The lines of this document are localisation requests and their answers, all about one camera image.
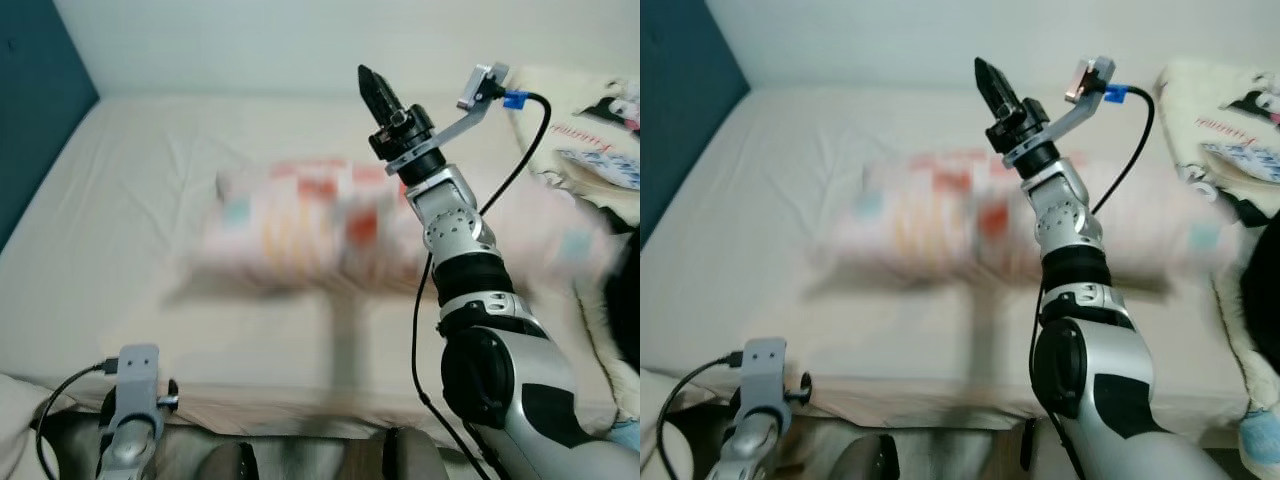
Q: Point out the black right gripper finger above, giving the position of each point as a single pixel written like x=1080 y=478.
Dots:
x=372 y=95
x=1006 y=90
x=390 y=98
x=988 y=88

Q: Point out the pink pillow with red patches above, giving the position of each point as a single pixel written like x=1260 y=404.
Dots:
x=290 y=225

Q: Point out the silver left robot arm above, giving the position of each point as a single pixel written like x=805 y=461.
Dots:
x=748 y=445
x=128 y=445

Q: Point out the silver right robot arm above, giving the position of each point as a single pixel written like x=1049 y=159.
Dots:
x=1090 y=360
x=500 y=370

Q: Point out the cream cartoon print blanket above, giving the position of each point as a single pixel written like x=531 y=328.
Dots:
x=585 y=130
x=1215 y=120

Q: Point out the white sheeted bed mattress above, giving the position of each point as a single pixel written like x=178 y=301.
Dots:
x=780 y=180
x=150 y=180

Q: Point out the teal padded headboard panel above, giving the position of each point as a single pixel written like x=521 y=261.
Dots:
x=680 y=100
x=35 y=110

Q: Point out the black soft bundle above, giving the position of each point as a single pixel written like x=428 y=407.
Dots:
x=1262 y=300
x=625 y=300

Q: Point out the grey robot right leg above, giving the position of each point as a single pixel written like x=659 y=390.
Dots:
x=410 y=458

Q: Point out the grey robot leg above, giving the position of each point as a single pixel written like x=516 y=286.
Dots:
x=228 y=463
x=865 y=460
x=410 y=458

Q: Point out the grey robot left leg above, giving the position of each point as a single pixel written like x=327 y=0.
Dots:
x=865 y=460
x=228 y=463

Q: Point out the light blue soft item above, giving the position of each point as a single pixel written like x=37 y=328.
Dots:
x=625 y=435
x=1262 y=445

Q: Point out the white crumpled cloth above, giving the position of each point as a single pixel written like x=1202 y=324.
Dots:
x=22 y=430

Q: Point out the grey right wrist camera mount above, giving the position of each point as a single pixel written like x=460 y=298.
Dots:
x=470 y=115
x=1080 y=105

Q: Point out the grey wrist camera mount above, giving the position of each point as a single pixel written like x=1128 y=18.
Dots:
x=766 y=368
x=1080 y=105
x=138 y=375
x=470 y=115

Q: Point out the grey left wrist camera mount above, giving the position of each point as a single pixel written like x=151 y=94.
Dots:
x=138 y=375
x=766 y=368

